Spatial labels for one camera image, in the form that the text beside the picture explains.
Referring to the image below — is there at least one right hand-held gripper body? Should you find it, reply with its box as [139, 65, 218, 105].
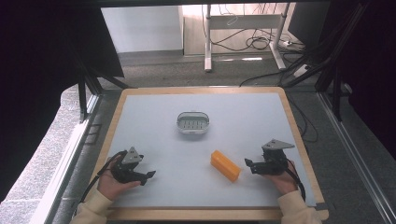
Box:
[261, 138, 296, 175]

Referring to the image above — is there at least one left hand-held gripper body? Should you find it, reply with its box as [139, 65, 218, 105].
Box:
[109, 146, 148, 185]

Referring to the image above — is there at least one person's left hand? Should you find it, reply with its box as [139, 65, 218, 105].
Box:
[96, 154, 142, 202]

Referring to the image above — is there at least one person's right hand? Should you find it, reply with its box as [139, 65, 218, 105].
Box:
[263, 160, 301, 196]

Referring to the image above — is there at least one orange soap bar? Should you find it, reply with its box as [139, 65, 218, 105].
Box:
[210, 149, 243, 184]

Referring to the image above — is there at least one white table mat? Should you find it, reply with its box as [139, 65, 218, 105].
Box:
[107, 91, 318, 209]

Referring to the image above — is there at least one grey floor socket plate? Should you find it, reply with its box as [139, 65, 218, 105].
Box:
[83, 123, 103, 146]

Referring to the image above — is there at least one grey soap dish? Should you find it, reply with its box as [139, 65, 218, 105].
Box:
[176, 110, 211, 135]

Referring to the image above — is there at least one black metal stand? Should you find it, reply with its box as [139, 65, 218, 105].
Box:
[76, 61, 130, 123]
[282, 3, 370, 123]

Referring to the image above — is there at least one white power strip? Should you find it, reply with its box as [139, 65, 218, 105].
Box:
[292, 63, 312, 78]

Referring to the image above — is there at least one black curtain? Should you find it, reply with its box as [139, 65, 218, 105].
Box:
[0, 0, 126, 203]
[326, 0, 396, 161]

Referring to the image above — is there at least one white partition panel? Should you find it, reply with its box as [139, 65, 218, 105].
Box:
[100, 5, 185, 54]

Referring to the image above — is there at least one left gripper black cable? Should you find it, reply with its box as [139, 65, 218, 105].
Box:
[78, 150, 129, 203]

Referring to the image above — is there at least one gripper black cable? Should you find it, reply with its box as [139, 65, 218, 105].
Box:
[78, 150, 129, 203]
[285, 158, 307, 203]

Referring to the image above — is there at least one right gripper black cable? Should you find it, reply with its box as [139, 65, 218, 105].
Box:
[285, 158, 307, 203]

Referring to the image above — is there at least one black floor cable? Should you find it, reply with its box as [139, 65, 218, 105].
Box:
[287, 95, 319, 144]

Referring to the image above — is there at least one white floor rail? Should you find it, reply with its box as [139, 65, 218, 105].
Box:
[29, 92, 101, 224]

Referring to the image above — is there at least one aluminium floor rail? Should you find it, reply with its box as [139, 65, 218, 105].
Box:
[317, 91, 396, 224]

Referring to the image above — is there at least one tangle of black floor cables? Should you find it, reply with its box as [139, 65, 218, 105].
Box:
[210, 27, 306, 53]

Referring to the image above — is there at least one white desk frame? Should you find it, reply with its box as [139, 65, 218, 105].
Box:
[203, 2, 292, 73]

